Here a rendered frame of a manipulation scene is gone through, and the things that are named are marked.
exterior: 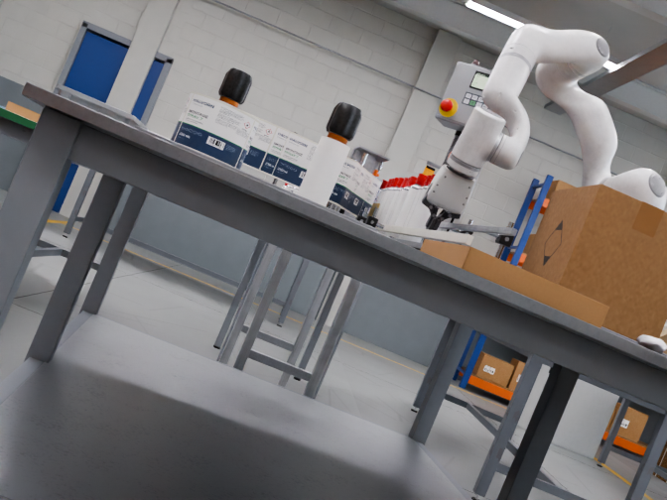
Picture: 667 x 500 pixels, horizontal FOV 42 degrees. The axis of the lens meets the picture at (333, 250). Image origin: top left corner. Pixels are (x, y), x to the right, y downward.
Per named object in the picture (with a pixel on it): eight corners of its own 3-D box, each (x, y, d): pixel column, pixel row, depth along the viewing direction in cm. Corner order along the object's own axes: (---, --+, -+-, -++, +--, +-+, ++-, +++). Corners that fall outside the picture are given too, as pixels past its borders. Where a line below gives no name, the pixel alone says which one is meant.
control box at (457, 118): (443, 126, 276) (466, 70, 276) (491, 142, 268) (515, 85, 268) (433, 116, 266) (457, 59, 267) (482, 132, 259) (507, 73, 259)
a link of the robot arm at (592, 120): (630, 218, 230) (584, 232, 243) (656, 207, 236) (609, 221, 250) (563, 43, 230) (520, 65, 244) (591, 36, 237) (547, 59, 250)
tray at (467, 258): (416, 257, 169) (424, 238, 169) (533, 308, 173) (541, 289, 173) (461, 269, 140) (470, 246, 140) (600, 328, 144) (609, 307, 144)
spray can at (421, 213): (398, 240, 241) (427, 173, 241) (416, 248, 241) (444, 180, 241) (402, 241, 235) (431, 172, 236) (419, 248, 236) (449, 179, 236)
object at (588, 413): (502, 416, 825) (552, 298, 826) (556, 437, 839) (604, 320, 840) (536, 437, 757) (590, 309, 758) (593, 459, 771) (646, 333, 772)
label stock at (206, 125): (216, 165, 247) (236, 118, 247) (251, 177, 232) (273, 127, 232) (157, 138, 235) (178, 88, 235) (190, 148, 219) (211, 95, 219)
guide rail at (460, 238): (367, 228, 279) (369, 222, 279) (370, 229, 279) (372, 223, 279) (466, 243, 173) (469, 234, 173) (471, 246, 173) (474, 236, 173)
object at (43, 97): (136, 162, 333) (138, 157, 333) (481, 308, 356) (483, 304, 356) (20, 93, 126) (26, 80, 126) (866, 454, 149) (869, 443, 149)
